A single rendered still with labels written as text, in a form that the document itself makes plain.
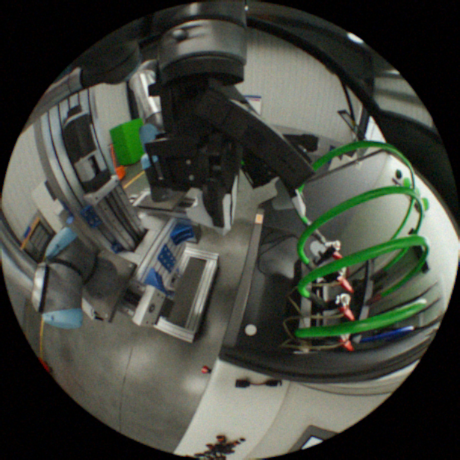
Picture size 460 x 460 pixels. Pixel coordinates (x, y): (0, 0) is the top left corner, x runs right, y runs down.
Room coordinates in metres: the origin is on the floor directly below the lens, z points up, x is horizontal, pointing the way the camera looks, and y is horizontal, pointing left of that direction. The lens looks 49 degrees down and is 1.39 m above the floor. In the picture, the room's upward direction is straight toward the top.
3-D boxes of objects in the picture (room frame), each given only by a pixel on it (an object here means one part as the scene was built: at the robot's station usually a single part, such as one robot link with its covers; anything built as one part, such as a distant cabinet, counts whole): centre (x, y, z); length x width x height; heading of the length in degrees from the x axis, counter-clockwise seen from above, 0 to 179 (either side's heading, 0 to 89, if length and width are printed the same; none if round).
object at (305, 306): (0.06, -0.28, 0.91); 0.34 x 0.10 x 0.15; 164
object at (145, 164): (0.57, 0.34, 1.20); 0.13 x 0.12 x 0.14; 128
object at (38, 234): (0.10, 5.08, 0.52); 1.60 x 0.70 x 1.03; 168
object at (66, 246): (0.07, 0.44, 1.20); 0.13 x 0.12 x 0.14; 27
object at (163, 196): (0.56, 0.34, 1.09); 0.15 x 0.15 x 0.10
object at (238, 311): (0.24, -0.08, 0.87); 0.62 x 0.04 x 0.16; 164
